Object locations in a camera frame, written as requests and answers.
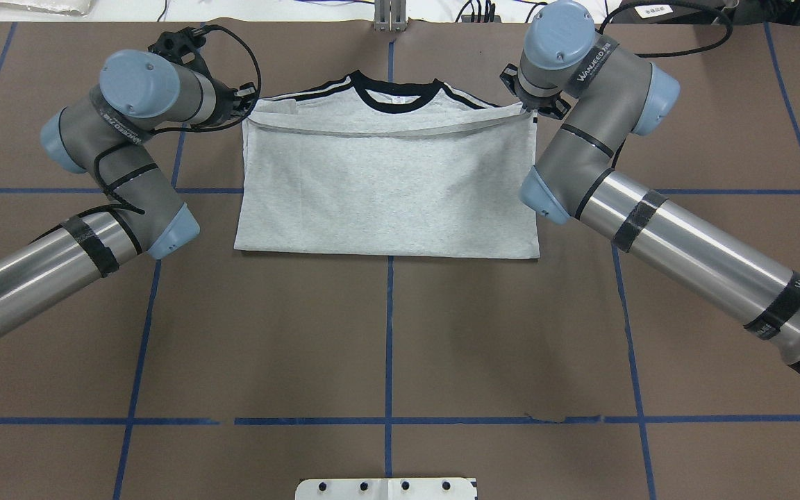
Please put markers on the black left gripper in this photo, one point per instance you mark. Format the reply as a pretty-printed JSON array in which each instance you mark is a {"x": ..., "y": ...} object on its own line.
[{"x": 226, "y": 106}]

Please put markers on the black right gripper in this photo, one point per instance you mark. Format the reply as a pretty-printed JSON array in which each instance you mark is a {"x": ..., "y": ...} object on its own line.
[{"x": 537, "y": 104}]

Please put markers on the grey cartoon print t-shirt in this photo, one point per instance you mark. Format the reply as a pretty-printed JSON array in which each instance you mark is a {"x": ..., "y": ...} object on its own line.
[{"x": 361, "y": 166}]

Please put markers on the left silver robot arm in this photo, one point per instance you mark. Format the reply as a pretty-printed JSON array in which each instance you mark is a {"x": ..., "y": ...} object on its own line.
[{"x": 139, "y": 95}]

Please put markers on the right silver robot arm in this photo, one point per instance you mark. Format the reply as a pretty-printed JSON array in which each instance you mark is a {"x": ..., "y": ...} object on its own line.
[{"x": 681, "y": 149}]

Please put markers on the black box with label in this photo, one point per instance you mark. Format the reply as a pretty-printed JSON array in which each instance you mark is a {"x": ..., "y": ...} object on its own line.
[{"x": 671, "y": 13}]

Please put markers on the clear plastic bag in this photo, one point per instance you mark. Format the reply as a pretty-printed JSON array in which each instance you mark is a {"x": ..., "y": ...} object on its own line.
[{"x": 66, "y": 8}]

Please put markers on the aluminium frame post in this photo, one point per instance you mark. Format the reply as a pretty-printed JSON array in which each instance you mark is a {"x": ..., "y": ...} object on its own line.
[{"x": 390, "y": 16}]

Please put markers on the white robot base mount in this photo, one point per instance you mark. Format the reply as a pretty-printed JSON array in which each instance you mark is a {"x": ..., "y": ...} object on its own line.
[{"x": 388, "y": 488}]

